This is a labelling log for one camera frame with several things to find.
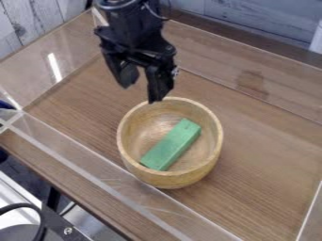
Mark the brown wooden bowl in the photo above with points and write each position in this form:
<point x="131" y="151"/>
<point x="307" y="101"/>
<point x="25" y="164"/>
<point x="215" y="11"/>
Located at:
<point x="142" y="128"/>

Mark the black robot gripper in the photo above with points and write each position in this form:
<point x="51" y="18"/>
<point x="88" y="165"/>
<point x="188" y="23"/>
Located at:
<point x="132" y="43"/>

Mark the green rectangular block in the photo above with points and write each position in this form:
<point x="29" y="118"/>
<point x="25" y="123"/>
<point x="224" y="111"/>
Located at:
<point x="172" y="145"/>

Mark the black metal bracket with screw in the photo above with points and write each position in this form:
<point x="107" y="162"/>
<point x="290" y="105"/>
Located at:
<point x="59" y="229"/>

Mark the clear acrylic tray enclosure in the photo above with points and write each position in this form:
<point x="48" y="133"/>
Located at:
<point x="219" y="164"/>

